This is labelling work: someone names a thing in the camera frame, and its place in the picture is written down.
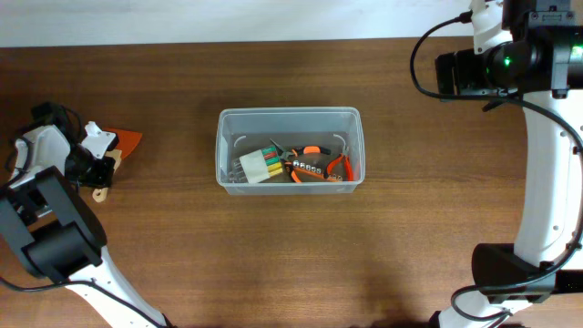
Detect orange scraper wooden handle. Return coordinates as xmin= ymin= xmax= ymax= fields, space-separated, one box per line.
xmin=92 ymin=128 xmax=142 ymax=203

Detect small red cutter pliers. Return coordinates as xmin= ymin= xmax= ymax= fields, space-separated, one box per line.
xmin=323 ymin=146 xmax=354 ymax=181

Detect screwdriver set clear case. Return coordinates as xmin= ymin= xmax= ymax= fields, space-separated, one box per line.
xmin=229 ymin=146 xmax=283 ymax=184

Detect orange socket bit rail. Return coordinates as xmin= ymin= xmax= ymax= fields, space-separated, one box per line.
xmin=286 ymin=160 xmax=343 ymax=183

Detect clear plastic container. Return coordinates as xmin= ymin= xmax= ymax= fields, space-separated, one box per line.
xmin=215 ymin=107 xmax=365 ymax=196

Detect long nose pliers orange black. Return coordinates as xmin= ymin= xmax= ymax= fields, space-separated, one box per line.
xmin=270 ymin=138 xmax=332 ymax=177

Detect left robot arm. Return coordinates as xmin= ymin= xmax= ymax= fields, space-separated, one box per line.
xmin=1 ymin=102 xmax=171 ymax=327

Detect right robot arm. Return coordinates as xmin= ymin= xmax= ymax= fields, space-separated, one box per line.
xmin=429 ymin=1 xmax=582 ymax=328

